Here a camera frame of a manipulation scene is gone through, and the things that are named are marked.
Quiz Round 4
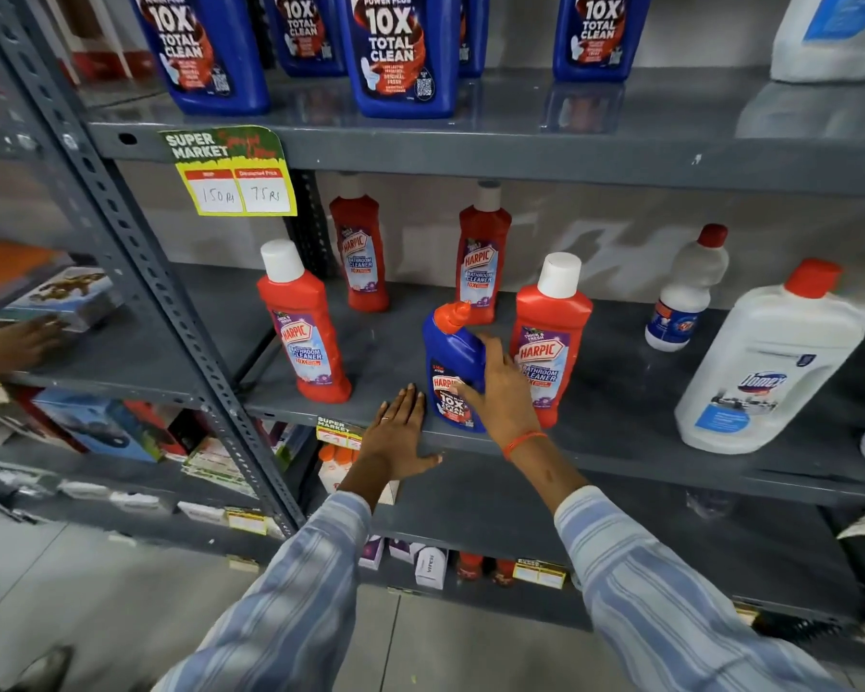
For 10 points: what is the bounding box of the person's right hand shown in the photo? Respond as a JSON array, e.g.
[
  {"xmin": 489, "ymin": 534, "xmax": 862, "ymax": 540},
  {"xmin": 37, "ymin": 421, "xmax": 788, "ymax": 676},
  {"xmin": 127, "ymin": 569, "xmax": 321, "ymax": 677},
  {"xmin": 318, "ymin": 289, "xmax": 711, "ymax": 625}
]
[{"xmin": 453, "ymin": 334, "xmax": 549, "ymax": 450}]

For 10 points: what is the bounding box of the person's left hand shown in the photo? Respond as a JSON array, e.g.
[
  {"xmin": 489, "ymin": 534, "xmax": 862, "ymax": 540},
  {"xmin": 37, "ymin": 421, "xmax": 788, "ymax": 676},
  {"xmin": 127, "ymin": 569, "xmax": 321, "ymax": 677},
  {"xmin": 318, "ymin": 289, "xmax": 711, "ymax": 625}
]
[{"xmin": 359, "ymin": 383, "xmax": 444, "ymax": 484}]

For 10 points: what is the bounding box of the small blue orange-capped cleaner bottle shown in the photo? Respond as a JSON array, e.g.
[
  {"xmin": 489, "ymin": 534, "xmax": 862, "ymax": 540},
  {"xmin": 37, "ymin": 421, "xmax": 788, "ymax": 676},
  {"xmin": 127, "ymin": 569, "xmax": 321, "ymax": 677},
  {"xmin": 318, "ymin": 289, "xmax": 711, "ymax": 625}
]
[{"xmin": 422, "ymin": 302, "xmax": 488, "ymax": 433}]

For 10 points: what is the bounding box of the person's left forearm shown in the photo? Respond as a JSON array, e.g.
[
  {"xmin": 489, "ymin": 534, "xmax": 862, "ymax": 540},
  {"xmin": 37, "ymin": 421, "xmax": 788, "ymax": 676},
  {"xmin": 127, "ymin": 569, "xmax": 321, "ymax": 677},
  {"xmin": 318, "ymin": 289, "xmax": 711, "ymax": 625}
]
[{"xmin": 151, "ymin": 454, "xmax": 373, "ymax": 692}]

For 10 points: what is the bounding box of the person's right forearm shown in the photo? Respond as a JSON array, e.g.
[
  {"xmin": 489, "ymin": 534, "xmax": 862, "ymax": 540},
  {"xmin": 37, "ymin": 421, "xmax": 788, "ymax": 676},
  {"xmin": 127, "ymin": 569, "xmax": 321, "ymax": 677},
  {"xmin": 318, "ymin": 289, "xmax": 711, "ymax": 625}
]
[{"xmin": 508, "ymin": 435, "xmax": 846, "ymax": 692}]

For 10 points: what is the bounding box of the small green yellow price tag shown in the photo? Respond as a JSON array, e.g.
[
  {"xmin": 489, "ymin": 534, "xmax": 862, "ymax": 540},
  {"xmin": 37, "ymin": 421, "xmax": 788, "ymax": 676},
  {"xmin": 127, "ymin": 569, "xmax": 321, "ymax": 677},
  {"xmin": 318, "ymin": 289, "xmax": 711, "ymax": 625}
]
[{"xmin": 315, "ymin": 415, "xmax": 364, "ymax": 452}]

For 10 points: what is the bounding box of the white orange-capped bottle pack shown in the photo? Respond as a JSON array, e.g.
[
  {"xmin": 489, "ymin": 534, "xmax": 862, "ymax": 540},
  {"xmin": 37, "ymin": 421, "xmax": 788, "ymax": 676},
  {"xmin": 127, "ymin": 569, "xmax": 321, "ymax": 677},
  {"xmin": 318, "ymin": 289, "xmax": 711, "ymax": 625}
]
[{"xmin": 318, "ymin": 442, "xmax": 402, "ymax": 507}]

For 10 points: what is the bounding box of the orange wrist thread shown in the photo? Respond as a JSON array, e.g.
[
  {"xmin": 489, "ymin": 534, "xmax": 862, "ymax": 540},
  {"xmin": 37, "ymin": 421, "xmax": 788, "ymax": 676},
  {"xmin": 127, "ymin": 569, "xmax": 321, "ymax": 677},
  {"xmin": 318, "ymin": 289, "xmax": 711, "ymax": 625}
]
[{"xmin": 501, "ymin": 430, "xmax": 549, "ymax": 462}]

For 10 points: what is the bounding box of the red white-capped cleaner bottle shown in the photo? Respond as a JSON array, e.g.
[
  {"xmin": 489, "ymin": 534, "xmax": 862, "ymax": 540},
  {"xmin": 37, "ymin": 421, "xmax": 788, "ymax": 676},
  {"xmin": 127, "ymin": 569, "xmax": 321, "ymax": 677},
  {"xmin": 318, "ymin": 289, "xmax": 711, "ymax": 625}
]
[
  {"xmin": 509, "ymin": 252, "xmax": 594, "ymax": 430},
  {"xmin": 257, "ymin": 239, "xmax": 353, "ymax": 405},
  {"xmin": 455, "ymin": 181, "xmax": 513, "ymax": 326},
  {"xmin": 329, "ymin": 173, "xmax": 391, "ymax": 313}
]

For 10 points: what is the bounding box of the yellow shelf price tag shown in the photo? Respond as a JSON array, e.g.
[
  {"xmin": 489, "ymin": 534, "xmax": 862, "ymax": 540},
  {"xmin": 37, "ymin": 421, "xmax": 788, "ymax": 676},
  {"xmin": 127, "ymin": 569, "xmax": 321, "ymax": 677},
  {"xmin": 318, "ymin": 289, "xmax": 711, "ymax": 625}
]
[
  {"xmin": 224, "ymin": 507, "xmax": 270, "ymax": 537},
  {"xmin": 511, "ymin": 559, "xmax": 569, "ymax": 591}
]

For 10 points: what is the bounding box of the green white packet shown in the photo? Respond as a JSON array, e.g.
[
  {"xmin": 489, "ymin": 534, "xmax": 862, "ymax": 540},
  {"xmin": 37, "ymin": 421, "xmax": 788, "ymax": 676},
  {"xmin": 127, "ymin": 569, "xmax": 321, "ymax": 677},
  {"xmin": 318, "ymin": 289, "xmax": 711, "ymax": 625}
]
[{"xmin": 180, "ymin": 435, "xmax": 262, "ymax": 498}]

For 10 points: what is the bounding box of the white shelf label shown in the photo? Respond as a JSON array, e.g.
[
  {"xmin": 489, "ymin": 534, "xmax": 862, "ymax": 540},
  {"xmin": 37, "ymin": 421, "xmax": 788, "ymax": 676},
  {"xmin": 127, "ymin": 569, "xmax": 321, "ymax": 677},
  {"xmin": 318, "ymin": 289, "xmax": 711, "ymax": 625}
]
[{"xmin": 176, "ymin": 500, "xmax": 227, "ymax": 527}]

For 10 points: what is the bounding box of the red box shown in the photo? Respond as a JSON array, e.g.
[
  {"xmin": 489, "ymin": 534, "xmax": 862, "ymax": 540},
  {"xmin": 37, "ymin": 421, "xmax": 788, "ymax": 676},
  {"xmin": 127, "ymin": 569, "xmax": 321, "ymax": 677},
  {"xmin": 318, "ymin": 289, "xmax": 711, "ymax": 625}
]
[{"xmin": 123, "ymin": 400, "xmax": 190, "ymax": 459}]

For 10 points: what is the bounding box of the small white red-capped bottle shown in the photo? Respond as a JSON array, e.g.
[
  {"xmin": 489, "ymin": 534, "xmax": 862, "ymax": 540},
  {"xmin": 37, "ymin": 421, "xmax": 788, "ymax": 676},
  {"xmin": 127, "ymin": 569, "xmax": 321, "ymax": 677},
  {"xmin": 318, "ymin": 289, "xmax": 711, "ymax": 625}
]
[{"xmin": 644, "ymin": 223, "xmax": 730, "ymax": 353}]

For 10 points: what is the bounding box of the blue appliance box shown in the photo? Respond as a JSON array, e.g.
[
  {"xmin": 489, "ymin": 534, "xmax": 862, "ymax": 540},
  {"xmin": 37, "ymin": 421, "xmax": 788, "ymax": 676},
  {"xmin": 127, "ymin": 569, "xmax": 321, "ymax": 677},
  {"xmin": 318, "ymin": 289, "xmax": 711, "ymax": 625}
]
[{"xmin": 32, "ymin": 386, "xmax": 161, "ymax": 464}]

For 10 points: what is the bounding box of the large white red-capped bottle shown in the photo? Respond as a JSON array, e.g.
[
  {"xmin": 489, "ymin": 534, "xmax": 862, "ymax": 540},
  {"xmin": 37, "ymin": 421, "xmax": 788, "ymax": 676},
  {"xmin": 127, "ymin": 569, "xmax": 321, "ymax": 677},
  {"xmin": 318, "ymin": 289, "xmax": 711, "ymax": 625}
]
[{"xmin": 675, "ymin": 258, "xmax": 865, "ymax": 456}]

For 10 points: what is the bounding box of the grey metal shelf rack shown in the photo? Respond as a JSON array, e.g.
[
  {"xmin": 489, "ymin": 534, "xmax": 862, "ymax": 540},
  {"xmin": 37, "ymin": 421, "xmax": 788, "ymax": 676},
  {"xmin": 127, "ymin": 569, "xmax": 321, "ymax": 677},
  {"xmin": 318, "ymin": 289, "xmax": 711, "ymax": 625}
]
[{"xmin": 0, "ymin": 0, "xmax": 865, "ymax": 645}]

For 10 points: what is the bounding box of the white picture box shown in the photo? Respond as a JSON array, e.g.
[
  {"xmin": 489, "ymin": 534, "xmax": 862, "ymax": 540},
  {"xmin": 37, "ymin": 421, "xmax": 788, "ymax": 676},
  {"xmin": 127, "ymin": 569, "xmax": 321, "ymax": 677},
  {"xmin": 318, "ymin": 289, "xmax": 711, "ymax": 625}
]
[{"xmin": 0, "ymin": 265, "xmax": 125, "ymax": 334}]

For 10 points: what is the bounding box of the large blue cleaner bottle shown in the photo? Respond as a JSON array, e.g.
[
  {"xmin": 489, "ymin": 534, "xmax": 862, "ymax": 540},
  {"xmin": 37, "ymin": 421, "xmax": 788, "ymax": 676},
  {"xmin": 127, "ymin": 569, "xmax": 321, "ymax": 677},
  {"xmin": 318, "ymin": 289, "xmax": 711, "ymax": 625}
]
[
  {"xmin": 127, "ymin": 0, "xmax": 272, "ymax": 116},
  {"xmin": 259, "ymin": 0, "xmax": 347, "ymax": 79},
  {"xmin": 552, "ymin": 0, "xmax": 654, "ymax": 84},
  {"xmin": 333, "ymin": 0, "xmax": 463, "ymax": 120},
  {"xmin": 458, "ymin": 0, "xmax": 492, "ymax": 79}
]

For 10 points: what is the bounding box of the orange flat box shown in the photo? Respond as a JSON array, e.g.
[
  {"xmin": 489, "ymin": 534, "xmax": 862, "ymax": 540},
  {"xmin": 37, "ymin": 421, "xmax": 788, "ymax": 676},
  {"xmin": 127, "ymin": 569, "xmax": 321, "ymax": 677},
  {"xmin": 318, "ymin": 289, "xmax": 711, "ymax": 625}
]
[{"xmin": 0, "ymin": 240, "xmax": 62, "ymax": 305}]

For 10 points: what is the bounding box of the grey shoe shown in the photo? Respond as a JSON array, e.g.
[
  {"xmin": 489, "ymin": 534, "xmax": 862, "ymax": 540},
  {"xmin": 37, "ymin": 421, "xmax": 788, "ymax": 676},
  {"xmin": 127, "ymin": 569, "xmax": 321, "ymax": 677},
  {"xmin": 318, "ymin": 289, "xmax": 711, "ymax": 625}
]
[{"xmin": 6, "ymin": 644, "xmax": 74, "ymax": 692}]

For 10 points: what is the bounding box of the large white blue-label bottle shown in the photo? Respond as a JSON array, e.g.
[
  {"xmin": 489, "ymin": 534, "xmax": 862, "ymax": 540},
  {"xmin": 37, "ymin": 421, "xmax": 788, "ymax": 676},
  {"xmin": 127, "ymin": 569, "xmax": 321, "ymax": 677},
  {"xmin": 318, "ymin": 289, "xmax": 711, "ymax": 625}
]
[{"xmin": 770, "ymin": 0, "xmax": 865, "ymax": 85}]

